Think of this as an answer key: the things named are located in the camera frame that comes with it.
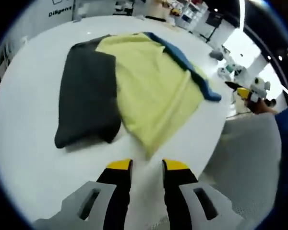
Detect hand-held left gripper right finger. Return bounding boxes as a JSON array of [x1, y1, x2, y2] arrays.
[[161, 158, 244, 230]]

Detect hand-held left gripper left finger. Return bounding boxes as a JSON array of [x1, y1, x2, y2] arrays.
[[33, 158, 133, 230]]

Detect yellow blue grey garment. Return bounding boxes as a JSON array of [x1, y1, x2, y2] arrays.
[[54, 31, 222, 161]]

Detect person's right hand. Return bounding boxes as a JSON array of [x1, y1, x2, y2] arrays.
[[246, 98, 277, 115]]

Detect dark grey rounded object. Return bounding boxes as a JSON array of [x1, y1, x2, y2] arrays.
[[209, 49, 224, 61]]

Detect black board on tripod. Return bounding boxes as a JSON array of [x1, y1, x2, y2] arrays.
[[204, 10, 222, 44]]

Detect person's grey clothing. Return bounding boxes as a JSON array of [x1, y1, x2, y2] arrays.
[[201, 112, 283, 221]]

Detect ceiling light strip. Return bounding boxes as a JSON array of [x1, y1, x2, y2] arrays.
[[239, 0, 246, 32]]

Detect grey metal shelf with boxes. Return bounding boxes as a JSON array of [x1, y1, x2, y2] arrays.
[[177, 0, 207, 32]]

